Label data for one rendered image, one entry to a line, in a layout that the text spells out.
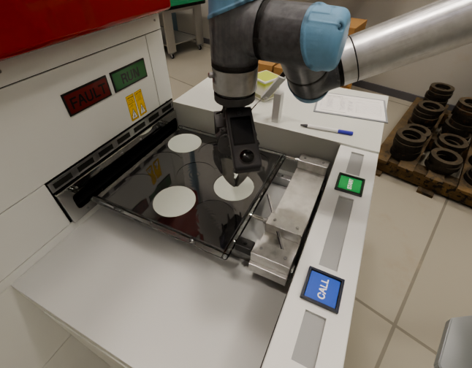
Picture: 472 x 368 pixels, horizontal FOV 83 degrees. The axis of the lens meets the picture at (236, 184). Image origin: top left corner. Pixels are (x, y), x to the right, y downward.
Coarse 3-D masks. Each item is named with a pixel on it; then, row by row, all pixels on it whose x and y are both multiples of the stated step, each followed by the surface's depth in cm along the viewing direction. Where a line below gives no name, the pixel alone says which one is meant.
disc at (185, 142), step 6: (174, 138) 82; (180, 138) 82; (186, 138) 82; (192, 138) 82; (198, 138) 82; (168, 144) 80; (174, 144) 80; (180, 144) 80; (186, 144) 80; (192, 144) 80; (198, 144) 80; (174, 150) 77; (180, 150) 77; (186, 150) 77; (192, 150) 77
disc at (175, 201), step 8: (160, 192) 65; (168, 192) 65; (176, 192) 65; (184, 192) 65; (192, 192) 65; (160, 200) 63; (168, 200) 63; (176, 200) 63; (184, 200) 63; (192, 200) 63; (160, 208) 61; (168, 208) 61; (176, 208) 61; (184, 208) 61; (168, 216) 59; (176, 216) 59
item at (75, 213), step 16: (160, 128) 83; (176, 128) 91; (128, 144) 73; (112, 160) 69; (80, 176) 63; (96, 176) 66; (64, 192) 60; (96, 192) 69; (64, 208) 61; (80, 208) 65
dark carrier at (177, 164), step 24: (144, 168) 72; (168, 168) 72; (192, 168) 72; (216, 168) 72; (264, 168) 72; (120, 192) 65; (144, 192) 65; (144, 216) 60; (192, 216) 60; (216, 216) 60; (240, 216) 59; (216, 240) 55
